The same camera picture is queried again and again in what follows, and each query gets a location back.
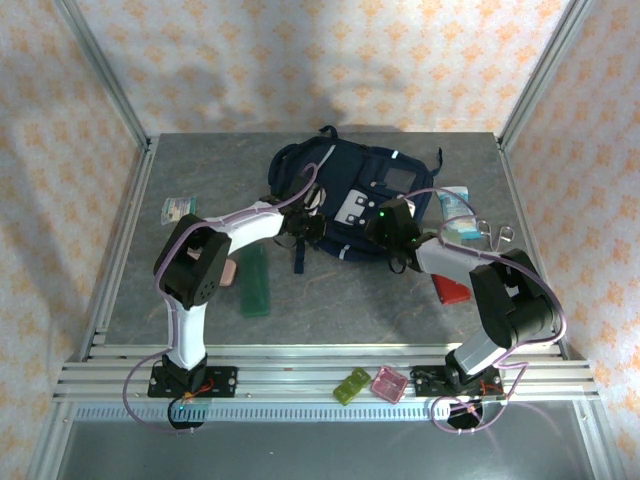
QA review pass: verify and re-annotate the navy blue student backpack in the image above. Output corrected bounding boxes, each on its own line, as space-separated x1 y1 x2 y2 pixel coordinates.
267 124 444 275

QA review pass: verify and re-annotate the translucent green pencil case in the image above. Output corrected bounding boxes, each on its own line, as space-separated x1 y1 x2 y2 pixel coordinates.
238 243 274 318

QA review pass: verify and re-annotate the red case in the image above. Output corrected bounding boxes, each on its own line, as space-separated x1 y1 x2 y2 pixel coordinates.
432 273 472 305

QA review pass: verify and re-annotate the blue and white wipes packet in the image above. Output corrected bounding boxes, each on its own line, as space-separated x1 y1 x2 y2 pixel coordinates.
437 184 477 242

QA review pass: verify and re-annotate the green tissue packet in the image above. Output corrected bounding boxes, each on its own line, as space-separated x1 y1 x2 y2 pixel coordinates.
160 195 198 226

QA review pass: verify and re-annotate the pink plastic pill box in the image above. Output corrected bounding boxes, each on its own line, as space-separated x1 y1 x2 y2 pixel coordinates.
370 365 409 404

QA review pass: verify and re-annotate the green plastic pill box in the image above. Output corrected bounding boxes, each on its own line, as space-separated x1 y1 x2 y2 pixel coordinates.
332 367 372 404

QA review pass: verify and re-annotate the grey metal shelf panel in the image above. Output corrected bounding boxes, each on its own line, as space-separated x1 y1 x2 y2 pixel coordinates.
44 420 601 480

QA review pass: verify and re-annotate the aluminium side rail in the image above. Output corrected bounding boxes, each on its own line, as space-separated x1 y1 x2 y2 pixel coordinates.
79 137 161 361
494 134 571 359

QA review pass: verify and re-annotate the aluminium front rail beam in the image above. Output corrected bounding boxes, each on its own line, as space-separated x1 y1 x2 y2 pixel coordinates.
52 342 599 402

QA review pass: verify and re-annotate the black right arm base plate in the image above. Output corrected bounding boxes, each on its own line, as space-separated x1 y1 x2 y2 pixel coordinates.
410 363 502 400

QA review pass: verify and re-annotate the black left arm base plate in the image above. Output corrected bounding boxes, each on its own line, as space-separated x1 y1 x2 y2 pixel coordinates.
147 364 239 400

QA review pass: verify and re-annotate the slotted grey cable duct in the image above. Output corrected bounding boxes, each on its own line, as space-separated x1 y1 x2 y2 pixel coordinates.
74 403 581 423

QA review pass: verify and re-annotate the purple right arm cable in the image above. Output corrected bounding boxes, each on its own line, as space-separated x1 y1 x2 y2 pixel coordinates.
407 187 569 436

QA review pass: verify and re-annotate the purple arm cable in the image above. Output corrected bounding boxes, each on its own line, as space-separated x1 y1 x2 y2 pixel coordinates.
122 162 321 436
407 187 569 436

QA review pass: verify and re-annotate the aluminium frame post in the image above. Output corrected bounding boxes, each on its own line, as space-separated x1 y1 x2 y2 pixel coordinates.
497 0 596 151
52 0 154 151

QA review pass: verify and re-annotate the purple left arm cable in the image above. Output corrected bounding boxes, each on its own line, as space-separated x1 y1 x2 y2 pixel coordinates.
122 162 321 436

